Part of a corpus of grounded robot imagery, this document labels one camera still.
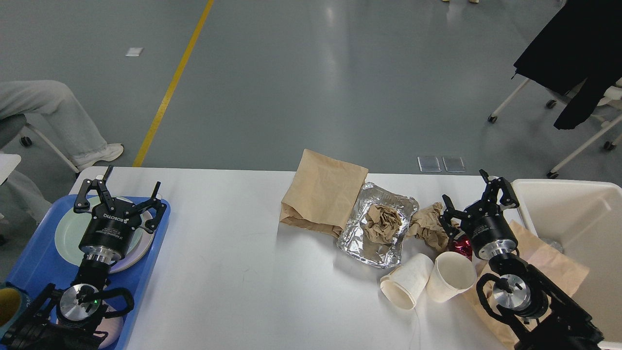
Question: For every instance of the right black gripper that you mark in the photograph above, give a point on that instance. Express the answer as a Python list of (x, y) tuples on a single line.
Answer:
[(486, 227)]

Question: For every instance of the blue plastic tray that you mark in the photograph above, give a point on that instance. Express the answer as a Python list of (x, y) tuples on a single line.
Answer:
[(41, 264)]

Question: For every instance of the light green plate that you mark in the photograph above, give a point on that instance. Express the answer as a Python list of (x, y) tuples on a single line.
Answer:
[(69, 233)]

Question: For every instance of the person in grey trousers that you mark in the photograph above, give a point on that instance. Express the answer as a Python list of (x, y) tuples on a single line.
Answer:
[(58, 105)]

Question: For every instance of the pink plate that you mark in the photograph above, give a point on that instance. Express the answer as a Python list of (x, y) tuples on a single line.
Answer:
[(140, 245)]

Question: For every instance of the brown paper bag centre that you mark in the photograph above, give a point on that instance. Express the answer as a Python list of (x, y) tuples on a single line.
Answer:
[(322, 194)]

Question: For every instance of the brown paper bag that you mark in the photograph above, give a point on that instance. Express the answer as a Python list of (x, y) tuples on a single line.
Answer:
[(566, 273), (322, 194)]

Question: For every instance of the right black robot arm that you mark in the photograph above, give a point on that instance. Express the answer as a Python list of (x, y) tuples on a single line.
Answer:
[(540, 314)]

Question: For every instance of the brown paper bag right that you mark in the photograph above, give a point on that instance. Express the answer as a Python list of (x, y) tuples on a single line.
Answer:
[(566, 273)]

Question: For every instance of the white sneaker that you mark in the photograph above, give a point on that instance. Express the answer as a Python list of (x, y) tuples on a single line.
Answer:
[(109, 153)]

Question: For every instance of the red foil wrapper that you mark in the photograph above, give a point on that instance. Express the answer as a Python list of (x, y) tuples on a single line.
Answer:
[(461, 245)]

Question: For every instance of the white plastic bin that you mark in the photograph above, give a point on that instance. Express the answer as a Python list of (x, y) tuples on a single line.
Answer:
[(585, 217)]

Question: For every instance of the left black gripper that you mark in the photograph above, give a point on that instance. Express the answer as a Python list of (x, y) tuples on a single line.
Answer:
[(109, 231)]

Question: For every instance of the crumpled brown paper in tray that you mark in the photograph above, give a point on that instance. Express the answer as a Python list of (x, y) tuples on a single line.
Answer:
[(382, 224)]

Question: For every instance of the blue yellow mug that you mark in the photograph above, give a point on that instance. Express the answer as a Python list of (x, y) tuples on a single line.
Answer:
[(13, 302)]

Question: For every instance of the aluminium foil tray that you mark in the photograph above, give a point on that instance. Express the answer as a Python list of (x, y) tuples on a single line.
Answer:
[(353, 240)]

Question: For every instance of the crumpled brown paper ball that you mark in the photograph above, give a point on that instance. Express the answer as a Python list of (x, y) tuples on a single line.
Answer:
[(425, 225)]

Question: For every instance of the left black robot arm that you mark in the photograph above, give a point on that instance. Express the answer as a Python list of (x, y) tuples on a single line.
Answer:
[(81, 278)]

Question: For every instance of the pink mug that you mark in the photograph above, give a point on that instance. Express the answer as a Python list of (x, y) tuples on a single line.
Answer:
[(113, 327)]

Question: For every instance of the black jacket on chair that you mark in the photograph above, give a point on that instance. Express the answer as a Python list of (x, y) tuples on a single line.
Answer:
[(579, 47)]

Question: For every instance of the upright white paper cup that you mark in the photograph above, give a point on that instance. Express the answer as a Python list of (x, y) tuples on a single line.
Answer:
[(452, 274)]

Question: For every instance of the lying white paper cup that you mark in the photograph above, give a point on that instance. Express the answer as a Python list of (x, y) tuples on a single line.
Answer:
[(404, 285)]

